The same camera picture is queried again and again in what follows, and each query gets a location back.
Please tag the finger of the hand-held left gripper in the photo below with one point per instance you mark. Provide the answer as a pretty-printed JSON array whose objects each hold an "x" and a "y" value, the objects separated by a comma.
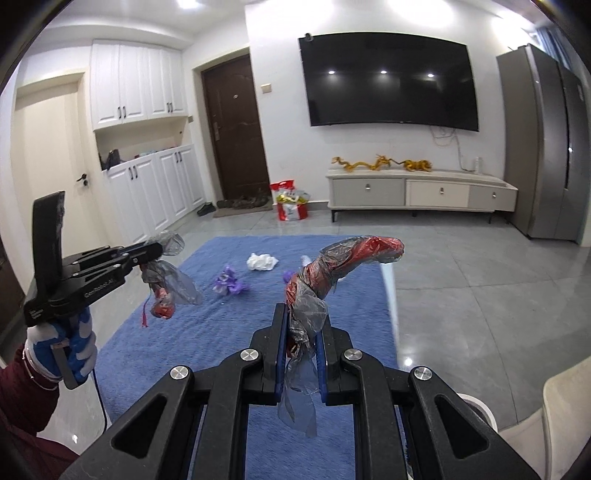
[
  {"x": 138, "y": 251},
  {"x": 115, "y": 270}
]

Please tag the white wall cabinet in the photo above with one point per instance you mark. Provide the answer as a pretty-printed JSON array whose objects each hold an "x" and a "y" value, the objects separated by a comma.
[{"x": 138, "y": 83}]

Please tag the short golden dragon ornament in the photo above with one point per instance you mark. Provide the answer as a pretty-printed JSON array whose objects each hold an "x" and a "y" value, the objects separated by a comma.
[{"x": 415, "y": 165}]

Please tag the person's left forearm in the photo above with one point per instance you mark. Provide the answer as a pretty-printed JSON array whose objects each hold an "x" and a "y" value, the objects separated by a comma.
[{"x": 18, "y": 397}]

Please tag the red gift bag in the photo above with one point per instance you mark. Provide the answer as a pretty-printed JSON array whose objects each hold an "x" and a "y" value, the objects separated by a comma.
[{"x": 291, "y": 210}]

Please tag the long golden dragon ornament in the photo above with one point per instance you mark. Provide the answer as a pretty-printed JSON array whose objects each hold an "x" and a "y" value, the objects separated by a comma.
[{"x": 360, "y": 164}]

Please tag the person's left hand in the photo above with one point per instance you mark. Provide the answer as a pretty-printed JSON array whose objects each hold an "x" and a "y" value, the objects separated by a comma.
[{"x": 41, "y": 350}]

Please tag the white round container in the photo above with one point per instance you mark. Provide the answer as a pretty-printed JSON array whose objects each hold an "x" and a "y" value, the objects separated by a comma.
[{"x": 482, "y": 410}]

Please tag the brown doormat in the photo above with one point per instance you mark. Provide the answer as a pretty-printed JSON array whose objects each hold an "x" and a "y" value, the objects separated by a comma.
[{"x": 244, "y": 211}]

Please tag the black bag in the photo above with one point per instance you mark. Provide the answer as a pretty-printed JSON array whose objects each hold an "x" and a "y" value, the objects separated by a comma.
[{"x": 111, "y": 160}]

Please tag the dark brown entrance door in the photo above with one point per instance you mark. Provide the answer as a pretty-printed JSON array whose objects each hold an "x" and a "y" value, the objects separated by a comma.
[{"x": 235, "y": 129}]

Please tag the cream interior door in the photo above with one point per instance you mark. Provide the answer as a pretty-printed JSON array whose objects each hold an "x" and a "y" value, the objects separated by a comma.
[{"x": 51, "y": 138}]

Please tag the dark shoe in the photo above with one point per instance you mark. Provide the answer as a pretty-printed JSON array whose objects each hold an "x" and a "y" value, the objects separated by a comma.
[{"x": 206, "y": 209}]

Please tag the white crumpled plastic wrap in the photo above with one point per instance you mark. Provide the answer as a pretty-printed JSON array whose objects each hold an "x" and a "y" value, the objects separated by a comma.
[{"x": 262, "y": 262}]

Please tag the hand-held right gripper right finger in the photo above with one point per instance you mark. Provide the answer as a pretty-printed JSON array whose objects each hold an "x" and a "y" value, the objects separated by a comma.
[{"x": 321, "y": 369}]

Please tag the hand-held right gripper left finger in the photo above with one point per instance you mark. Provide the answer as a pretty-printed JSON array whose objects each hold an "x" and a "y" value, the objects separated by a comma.
[{"x": 277, "y": 369}]

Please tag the black wall television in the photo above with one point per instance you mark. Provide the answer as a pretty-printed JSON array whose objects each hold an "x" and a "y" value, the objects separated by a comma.
[{"x": 392, "y": 78}]

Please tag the white television cabinet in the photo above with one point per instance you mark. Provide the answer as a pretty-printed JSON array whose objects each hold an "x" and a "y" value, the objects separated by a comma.
[{"x": 369, "y": 191}]

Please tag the brown shoe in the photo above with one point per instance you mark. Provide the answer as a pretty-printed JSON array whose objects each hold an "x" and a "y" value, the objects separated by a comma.
[
  {"x": 255, "y": 201},
  {"x": 229, "y": 203}
]

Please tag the blue fluffy rug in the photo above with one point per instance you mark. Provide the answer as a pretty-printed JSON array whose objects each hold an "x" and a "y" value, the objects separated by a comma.
[{"x": 221, "y": 332}]

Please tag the grey refrigerator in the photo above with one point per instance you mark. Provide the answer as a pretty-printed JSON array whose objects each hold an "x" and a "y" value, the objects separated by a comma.
[{"x": 540, "y": 138}]

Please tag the white base cabinet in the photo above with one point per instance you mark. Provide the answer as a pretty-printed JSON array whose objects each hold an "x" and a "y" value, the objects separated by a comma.
[{"x": 157, "y": 189}]

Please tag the blue striped curtain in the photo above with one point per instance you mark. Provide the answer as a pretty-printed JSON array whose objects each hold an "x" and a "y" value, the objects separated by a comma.
[{"x": 554, "y": 46}]

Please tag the white router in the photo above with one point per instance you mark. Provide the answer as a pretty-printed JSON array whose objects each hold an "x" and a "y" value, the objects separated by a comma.
[{"x": 478, "y": 165}]

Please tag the small purple wrapper piece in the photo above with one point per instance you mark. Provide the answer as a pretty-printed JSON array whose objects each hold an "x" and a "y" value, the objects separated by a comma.
[{"x": 288, "y": 277}]

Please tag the grey translucent plastic bag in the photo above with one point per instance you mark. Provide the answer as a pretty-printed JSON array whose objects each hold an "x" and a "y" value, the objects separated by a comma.
[
  {"x": 180, "y": 286},
  {"x": 323, "y": 277}
]

